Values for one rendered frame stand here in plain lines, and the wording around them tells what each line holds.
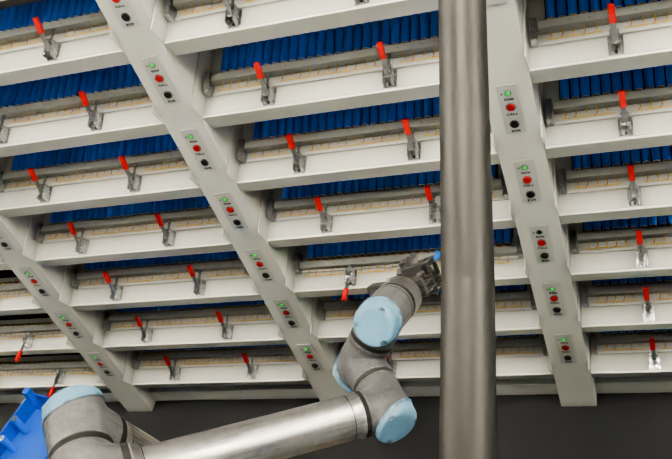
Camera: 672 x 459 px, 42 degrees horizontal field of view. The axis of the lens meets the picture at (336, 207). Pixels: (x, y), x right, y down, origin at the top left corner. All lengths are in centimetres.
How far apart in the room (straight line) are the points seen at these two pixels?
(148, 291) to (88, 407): 85
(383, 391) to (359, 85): 61
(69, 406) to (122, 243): 77
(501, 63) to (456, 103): 127
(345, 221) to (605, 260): 61
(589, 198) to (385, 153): 45
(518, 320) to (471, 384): 189
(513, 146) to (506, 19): 30
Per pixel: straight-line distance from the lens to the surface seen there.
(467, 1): 45
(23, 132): 220
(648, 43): 170
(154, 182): 214
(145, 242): 232
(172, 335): 262
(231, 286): 236
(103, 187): 223
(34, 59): 202
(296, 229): 212
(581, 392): 247
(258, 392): 278
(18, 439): 261
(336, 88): 180
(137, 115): 202
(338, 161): 194
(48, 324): 287
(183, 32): 182
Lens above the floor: 210
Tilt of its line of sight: 40 degrees down
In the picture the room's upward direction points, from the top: 23 degrees counter-clockwise
